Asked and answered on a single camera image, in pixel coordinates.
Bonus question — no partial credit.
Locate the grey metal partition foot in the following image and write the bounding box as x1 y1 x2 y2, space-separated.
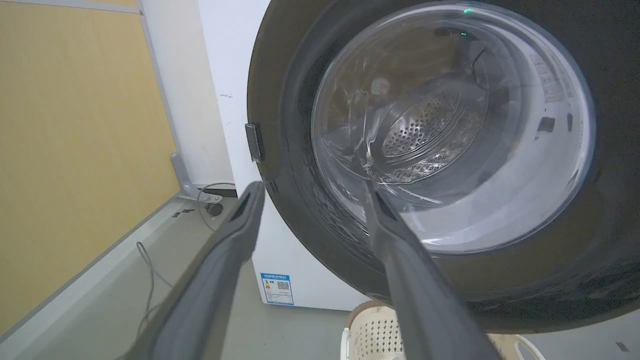
170 152 224 203

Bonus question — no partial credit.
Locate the white washing machine body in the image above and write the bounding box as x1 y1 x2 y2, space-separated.
197 0 372 312

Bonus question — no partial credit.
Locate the yellow partition panel grey frame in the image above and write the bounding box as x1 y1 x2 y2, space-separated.
0 0 182 346

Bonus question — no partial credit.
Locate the round black washing machine door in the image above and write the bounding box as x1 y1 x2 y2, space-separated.
246 0 640 335

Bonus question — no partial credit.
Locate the black door latch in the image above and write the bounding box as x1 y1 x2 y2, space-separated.
244 123 264 163

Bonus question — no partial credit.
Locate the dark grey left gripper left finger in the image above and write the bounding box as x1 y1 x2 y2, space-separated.
123 181 266 360

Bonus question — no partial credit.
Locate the grey cable on floor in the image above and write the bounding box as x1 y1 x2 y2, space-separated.
114 182 237 360

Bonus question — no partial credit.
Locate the blue energy label sticker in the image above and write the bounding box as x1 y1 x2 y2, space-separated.
260 272 295 306

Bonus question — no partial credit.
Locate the white perforated laundry basket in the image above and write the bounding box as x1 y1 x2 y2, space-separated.
340 300 546 360

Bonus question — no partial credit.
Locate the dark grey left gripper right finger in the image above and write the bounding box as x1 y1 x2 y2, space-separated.
364 180 502 360

